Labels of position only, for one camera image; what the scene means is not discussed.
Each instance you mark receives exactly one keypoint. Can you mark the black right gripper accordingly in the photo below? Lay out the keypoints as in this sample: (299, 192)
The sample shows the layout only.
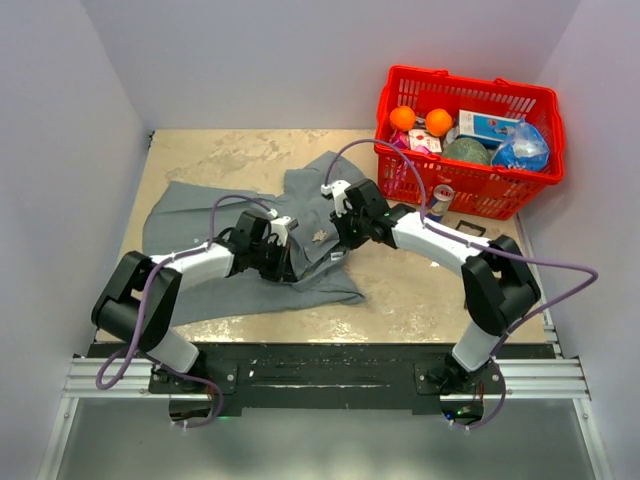
(350, 243)

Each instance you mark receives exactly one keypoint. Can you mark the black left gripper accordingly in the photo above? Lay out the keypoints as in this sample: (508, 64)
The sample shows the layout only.
(282, 271)

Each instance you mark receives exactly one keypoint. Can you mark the gold brooch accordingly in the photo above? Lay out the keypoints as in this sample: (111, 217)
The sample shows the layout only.
(319, 236)

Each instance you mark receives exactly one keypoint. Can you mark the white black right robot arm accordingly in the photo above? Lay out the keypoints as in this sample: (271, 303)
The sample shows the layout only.
(499, 288)

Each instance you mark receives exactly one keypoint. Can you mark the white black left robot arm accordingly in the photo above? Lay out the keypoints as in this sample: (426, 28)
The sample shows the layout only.
(137, 303)

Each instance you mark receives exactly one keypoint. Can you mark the blue silver drink can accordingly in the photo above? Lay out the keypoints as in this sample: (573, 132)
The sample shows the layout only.
(440, 201)

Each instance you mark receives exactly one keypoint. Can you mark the pink white small box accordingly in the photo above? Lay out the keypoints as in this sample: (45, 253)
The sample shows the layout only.
(417, 140)

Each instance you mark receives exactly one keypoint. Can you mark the orange fruit left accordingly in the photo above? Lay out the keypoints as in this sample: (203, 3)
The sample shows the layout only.
(402, 118)

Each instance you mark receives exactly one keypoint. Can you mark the orange fruit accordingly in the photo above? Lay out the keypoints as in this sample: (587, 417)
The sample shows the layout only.
(438, 122)
(402, 118)

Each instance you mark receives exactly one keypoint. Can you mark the orange fruit right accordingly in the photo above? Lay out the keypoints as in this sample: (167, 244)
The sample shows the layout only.
(438, 122)

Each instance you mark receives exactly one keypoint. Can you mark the green melon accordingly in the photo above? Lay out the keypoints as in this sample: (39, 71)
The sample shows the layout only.
(467, 150)

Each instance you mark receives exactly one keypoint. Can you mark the red plastic shopping basket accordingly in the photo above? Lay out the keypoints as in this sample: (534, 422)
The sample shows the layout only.
(493, 192)

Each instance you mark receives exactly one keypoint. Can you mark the white blue light bulb box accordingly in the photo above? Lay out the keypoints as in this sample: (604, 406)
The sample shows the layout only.
(489, 130)

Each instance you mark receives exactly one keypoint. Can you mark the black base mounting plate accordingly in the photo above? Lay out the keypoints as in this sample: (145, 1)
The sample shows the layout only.
(240, 376)

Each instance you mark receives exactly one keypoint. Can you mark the blue plastic bag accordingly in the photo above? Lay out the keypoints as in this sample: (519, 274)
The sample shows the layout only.
(524, 148)

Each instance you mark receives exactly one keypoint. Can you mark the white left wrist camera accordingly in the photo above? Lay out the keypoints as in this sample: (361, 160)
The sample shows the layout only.
(281, 227)

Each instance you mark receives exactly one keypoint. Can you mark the black rectangular frame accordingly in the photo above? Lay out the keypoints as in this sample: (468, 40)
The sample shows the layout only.
(470, 228)

